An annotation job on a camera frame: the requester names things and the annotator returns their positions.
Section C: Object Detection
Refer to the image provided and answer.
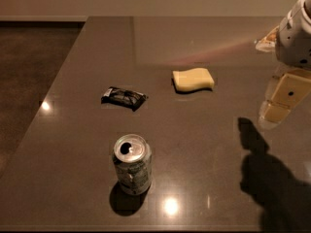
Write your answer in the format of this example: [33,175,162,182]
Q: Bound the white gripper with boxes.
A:
[255,0,311,125]

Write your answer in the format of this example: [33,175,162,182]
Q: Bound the green 7up soda can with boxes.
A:
[112,134,152,196]

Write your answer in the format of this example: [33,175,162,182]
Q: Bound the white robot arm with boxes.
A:
[256,0,311,129]

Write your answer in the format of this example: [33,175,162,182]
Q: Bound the black rxbar chocolate wrapper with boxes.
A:
[101,86,148,112]

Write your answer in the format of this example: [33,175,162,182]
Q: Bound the yellow sponge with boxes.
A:
[172,68,215,92]

